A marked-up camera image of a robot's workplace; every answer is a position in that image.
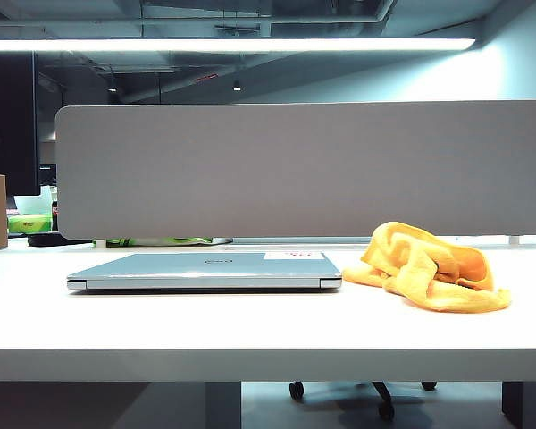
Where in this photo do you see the green plastic package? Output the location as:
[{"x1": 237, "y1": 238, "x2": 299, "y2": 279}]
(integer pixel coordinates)
[{"x1": 105, "y1": 236, "x2": 227, "y2": 248}]

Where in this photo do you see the black round monitor base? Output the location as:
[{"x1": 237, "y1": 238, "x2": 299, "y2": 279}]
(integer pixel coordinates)
[{"x1": 27, "y1": 231, "x2": 94, "y2": 248}]

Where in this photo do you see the dark table leg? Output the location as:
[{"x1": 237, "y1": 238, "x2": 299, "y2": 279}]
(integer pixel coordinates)
[{"x1": 501, "y1": 380, "x2": 536, "y2": 429}]

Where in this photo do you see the grey fabric desk divider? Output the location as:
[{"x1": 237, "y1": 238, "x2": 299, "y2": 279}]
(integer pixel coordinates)
[{"x1": 54, "y1": 98, "x2": 536, "y2": 240}]

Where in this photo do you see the black office chair base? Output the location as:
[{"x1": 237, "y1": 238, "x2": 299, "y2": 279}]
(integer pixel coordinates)
[{"x1": 288, "y1": 380, "x2": 439, "y2": 421}]

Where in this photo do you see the black computer monitor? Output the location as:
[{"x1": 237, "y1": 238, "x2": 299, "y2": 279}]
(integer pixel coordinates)
[{"x1": 0, "y1": 51, "x2": 42, "y2": 197}]

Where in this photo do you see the white label sticker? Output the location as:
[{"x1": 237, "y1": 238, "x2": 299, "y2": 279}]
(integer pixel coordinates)
[{"x1": 264, "y1": 250, "x2": 327, "y2": 262}]

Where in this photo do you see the orange microfibre rag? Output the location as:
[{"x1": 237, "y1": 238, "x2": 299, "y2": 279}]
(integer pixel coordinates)
[{"x1": 341, "y1": 221, "x2": 512, "y2": 314}]

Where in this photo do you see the grey table leg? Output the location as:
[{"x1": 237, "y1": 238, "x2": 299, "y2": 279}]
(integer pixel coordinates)
[{"x1": 205, "y1": 380, "x2": 243, "y2": 429}]

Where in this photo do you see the white tissue sheet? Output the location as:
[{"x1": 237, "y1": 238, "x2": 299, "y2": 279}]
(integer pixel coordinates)
[{"x1": 13, "y1": 185, "x2": 59, "y2": 216}]

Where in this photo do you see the silver closed laptop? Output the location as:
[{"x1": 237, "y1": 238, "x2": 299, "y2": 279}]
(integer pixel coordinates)
[{"x1": 66, "y1": 251, "x2": 343, "y2": 292}]

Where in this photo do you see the green tissue box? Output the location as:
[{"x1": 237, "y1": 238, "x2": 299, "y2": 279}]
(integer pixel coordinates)
[{"x1": 7, "y1": 214, "x2": 54, "y2": 234}]

